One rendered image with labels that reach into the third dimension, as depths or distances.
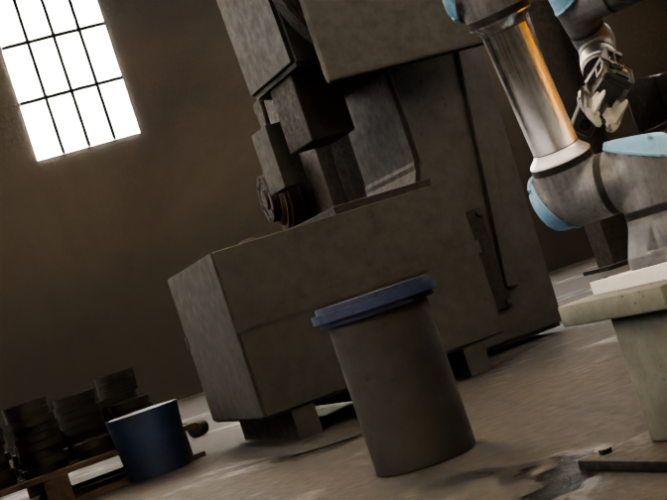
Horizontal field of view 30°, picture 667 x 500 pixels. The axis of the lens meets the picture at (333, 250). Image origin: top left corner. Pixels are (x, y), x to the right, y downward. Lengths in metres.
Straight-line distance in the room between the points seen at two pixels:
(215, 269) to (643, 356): 2.49
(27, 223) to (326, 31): 7.53
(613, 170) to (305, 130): 3.22
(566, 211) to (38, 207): 10.20
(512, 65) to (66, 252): 10.15
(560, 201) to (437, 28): 3.01
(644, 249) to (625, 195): 0.10
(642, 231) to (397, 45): 3.01
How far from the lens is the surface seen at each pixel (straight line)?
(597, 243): 9.72
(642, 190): 2.22
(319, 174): 6.91
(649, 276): 2.18
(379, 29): 5.11
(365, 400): 2.99
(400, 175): 5.46
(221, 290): 4.49
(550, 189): 2.27
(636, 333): 2.25
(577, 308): 2.26
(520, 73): 2.24
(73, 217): 12.24
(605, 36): 2.63
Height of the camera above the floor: 0.44
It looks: 2 degrees up
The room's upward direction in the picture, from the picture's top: 18 degrees counter-clockwise
